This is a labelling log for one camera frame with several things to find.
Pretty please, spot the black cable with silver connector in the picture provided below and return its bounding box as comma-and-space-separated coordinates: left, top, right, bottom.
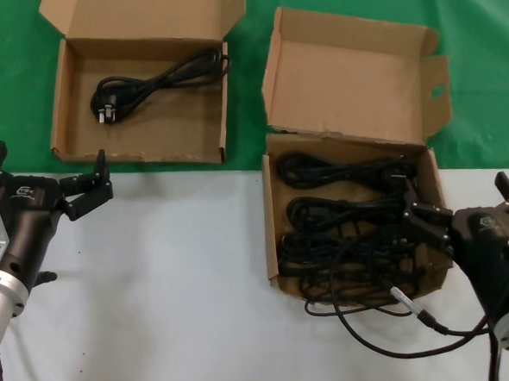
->
325, 236, 509, 363

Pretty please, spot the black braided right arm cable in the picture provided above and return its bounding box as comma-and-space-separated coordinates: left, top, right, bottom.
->
486, 329, 509, 381

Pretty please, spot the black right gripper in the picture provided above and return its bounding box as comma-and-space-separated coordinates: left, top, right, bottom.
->
392, 164, 509, 322

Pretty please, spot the open brown cardboard box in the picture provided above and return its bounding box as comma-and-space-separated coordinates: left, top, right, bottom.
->
247, 4, 470, 315
29, 0, 248, 172

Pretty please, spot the green table cloth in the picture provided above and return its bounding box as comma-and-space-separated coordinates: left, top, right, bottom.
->
0, 0, 509, 201

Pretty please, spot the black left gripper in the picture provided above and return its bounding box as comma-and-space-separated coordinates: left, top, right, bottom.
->
0, 140, 118, 294

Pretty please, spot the black power cord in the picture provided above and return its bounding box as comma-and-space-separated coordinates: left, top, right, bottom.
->
277, 150, 417, 196
87, 40, 232, 134
285, 191, 411, 236
277, 228, 435, 297

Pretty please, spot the thin black cable coil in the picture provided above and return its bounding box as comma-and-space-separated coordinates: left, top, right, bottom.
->
296, 265, 420, 324

